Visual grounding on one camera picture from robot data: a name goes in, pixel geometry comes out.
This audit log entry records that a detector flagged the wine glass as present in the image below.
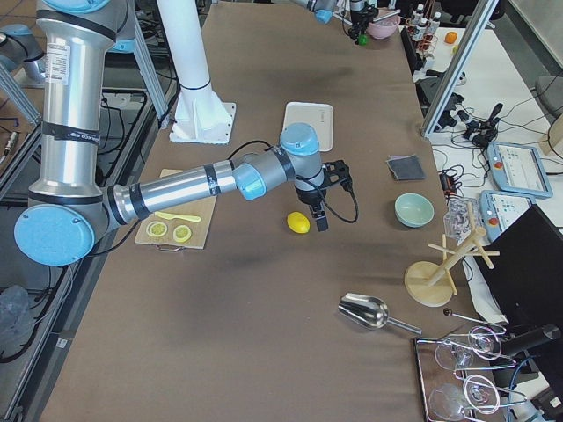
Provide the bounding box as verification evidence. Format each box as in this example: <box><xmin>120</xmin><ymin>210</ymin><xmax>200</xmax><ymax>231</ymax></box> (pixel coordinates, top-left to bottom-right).
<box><xmin>435</xmin><ymin>326</ymin><xmax>501</xmax><ymax>370</ymax></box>
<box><xmin>428</xmin><ymin>375</ymin><xmax>501</xmax><ymax>421</ymax></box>

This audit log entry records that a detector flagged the green bowl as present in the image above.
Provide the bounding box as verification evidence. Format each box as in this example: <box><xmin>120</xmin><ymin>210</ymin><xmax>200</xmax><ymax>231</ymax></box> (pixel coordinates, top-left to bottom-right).
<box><xmin>394</xmin><ymin>193</ymin><xmax>435</xmax><ymax>229</ymax></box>

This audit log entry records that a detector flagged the yellow lemon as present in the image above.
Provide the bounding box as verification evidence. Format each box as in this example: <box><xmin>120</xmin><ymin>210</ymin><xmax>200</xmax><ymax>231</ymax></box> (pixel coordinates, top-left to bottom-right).
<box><xmin>286</xmin><ymin>211</ymin><xmax>311</xmax><ymax>234</ymax></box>

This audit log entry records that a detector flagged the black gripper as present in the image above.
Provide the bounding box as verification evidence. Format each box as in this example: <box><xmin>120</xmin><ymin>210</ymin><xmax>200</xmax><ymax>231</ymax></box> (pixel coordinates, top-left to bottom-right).
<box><xmin>295</xmin><ymin>176</ymin><xmax>328</xmax><ymax>232</ymax></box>
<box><xmin>347</xmin><ymin>0</ymin><xmax>377</xmax><ymax>39</ymax></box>

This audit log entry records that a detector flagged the clear plastic box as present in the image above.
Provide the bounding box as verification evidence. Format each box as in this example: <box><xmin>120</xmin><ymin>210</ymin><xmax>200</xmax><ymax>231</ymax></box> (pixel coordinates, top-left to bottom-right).
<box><xmin>443</xmin><ymin>198</ymin><xmax>477</xmax><ymax>241</ymax></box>

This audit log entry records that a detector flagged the wooden mug tree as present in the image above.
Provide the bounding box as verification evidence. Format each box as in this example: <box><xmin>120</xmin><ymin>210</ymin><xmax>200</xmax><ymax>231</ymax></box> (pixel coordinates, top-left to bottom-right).
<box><xmin>404</xmin><ymin>204</ymin><xmax>500</xmax><ymax>307</ymax></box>

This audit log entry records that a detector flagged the wooden cutting board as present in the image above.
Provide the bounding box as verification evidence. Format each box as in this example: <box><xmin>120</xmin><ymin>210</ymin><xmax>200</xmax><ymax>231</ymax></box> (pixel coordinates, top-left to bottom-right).
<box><xmin>135</xmin><ymin>197</ymin><xmax>216</xmax><ymax>251</ymax></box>

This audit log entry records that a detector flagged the bottle rack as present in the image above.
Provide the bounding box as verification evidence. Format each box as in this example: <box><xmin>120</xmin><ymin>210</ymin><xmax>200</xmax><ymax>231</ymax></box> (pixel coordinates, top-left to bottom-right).
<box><xmin>405</xmin><ymin>1</ymin><xmax>441</xmax><ymax>59</ymax></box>

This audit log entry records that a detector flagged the black camera cable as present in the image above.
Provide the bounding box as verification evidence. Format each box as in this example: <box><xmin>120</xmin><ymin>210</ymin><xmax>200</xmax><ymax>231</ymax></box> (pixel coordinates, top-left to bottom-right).
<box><xmin>294</xmin><ymin>175</ymin><xmax>359</xmax><ymax>224</ymax></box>

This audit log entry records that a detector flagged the cream rabbit tray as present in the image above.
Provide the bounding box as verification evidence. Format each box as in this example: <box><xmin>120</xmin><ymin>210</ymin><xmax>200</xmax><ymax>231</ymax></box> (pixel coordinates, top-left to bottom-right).
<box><xmin>282</xmin><ymin>101</ymin><xmax>334</xmax><ymax>152</ymax></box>

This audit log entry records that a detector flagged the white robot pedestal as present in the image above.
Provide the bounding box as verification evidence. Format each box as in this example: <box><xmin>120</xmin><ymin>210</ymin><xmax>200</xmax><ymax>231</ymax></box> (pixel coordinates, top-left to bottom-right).
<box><xmin>157</xmin><ymin>0</ymin><xmax>236</xmax><ymax>145</ymax></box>

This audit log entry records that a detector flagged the pink bowl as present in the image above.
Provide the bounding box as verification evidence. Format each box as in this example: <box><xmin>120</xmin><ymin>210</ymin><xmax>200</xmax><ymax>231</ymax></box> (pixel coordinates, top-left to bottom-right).
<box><xmin>367</xmin><ymin>10</ymin><xmax>400</xmax><ymax>40</ymax></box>

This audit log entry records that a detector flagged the grey folded cloth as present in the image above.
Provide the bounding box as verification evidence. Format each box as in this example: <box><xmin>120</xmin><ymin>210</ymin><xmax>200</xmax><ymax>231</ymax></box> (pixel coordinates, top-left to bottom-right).
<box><xmin>386</xmin><ymin>155</ymin><xmax>426</xmax><ymax>181</ymax></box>

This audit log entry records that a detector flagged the orange fruit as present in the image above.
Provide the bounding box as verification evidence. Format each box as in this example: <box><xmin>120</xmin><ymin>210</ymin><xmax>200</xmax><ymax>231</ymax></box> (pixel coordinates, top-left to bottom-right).
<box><xmin>444</xmin><ymin>31</ymin><xmax>457</xmax><ymax>45</ymax></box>

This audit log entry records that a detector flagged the lemon slice left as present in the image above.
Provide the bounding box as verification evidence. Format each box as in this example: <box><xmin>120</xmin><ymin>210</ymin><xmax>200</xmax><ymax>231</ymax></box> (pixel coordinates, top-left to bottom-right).
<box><xmin>145</xmin><ymin>221</ymin><xmax>168</xmax><ymax>238</ymax></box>

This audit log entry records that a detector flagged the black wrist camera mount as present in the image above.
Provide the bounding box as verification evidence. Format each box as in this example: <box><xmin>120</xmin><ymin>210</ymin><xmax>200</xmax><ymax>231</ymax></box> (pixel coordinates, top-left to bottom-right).
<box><xmin>322</xmin><ymin>160</ymin><xmax>353</xmax><ymax>193</ymax></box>

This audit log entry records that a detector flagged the aluminium frame post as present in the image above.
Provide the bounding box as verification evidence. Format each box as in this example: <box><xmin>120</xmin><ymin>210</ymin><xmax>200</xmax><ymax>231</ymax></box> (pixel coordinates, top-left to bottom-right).
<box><xmin>420</xmin><ymin>0</ymin><xmax>498</xmax><ymax>138</ymax></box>

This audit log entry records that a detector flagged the lemon slice right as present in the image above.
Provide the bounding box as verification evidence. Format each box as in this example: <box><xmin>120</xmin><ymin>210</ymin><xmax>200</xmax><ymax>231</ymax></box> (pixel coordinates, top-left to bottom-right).
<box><xmin>172</xmin><ymin>224</ymin><xmax>193</xmax><ymax>244</ymax></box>

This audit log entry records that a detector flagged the wine glass upper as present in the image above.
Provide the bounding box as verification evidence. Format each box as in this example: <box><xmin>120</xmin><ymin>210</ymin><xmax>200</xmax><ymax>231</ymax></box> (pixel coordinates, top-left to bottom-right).
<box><xmin>435</xmin><ymin>326</ymin><xmax>501</xmax><ymax>370</ymax></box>

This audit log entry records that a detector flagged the lemon slice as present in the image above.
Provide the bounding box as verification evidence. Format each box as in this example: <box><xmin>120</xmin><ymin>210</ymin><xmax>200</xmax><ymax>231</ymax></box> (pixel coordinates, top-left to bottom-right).
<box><xmin>145</xmin><ymin>221</ymin><xmax>168</xmax><ymax>238</ymax></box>
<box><xmin>172</xmin><ymin>224</ymin><xmax>193</xmax><ymax>244</ymax></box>

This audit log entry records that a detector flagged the metal scoop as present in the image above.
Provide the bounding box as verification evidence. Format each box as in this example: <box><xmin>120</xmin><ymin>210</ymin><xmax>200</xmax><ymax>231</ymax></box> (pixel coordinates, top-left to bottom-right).
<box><xmin>338</xmin><ymin>293</ymin><xmax>422</xmax><ymax>335</ymax></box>

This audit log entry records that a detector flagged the wine glass lower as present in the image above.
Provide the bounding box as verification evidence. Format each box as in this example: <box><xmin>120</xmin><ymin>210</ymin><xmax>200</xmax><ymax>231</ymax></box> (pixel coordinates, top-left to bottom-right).
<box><xmin>428</xmin><ymin>375</ymin><xmax>501</xmax><ymax>421</ymax></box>

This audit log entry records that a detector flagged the black glass rack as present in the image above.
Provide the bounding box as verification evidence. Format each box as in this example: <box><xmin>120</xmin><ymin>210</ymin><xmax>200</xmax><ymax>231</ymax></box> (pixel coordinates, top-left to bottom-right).
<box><xmin>411</xmin><ymin>323</ymin><xmax>563</xmax><ymax>422</ymax></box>

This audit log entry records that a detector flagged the teach pendant lower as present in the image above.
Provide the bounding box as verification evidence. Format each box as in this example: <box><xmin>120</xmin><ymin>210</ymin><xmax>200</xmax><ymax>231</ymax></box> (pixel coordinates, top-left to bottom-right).
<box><xmin>479</xmin><ymin>190</ymin><xmax>536</xmax><ymax>242</ymax></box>

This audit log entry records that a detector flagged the teach pendant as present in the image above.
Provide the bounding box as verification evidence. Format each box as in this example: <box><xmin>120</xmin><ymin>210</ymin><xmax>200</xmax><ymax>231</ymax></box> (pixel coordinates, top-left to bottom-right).
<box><xmin>479</xmin><ymin>190</ymin><xmax>536</xmax><ymax>242</ymax></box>
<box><xmin>486</xmin><ymin>142</ymin><xmax>553</xmax><ymax>199</ymax></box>

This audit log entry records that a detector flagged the yellow plastic knife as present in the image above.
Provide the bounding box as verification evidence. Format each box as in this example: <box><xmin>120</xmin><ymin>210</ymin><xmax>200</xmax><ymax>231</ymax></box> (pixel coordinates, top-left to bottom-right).
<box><xmin>154</xmin><ymin>211</ymin><xmax>201</xmax><ymax>222</ymax></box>

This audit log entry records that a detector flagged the teach pendant upper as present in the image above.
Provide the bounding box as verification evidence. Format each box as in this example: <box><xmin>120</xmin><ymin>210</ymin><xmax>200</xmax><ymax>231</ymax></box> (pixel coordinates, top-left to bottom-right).
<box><xmin>486</xmin><ymin>142</ymin><xmax>553</xmax><ymax>199</ymax></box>

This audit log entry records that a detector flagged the black monitor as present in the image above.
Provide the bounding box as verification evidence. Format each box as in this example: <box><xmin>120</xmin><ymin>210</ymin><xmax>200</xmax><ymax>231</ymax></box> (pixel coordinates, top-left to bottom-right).
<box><xmin>478</xmin><ymin>205</ymin><xmax>562</xmax><ymax>328</ymax></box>

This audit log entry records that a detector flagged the green lime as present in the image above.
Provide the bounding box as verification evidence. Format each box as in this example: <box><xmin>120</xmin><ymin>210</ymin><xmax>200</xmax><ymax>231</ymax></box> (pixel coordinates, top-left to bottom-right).
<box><xmin>357</xmin><ymin>34</ymin><xmax>369</xmax><ymax>46</ymax></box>

